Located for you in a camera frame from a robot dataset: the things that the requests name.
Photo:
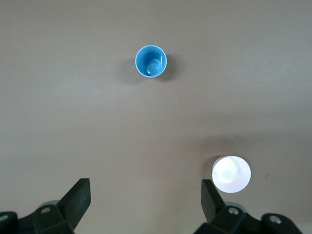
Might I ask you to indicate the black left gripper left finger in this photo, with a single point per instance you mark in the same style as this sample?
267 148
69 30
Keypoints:
73 207

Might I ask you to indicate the blue plastic cup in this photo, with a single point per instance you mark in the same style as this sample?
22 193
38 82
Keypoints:
151 61

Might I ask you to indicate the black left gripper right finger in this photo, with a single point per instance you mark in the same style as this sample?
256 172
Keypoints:
214 209

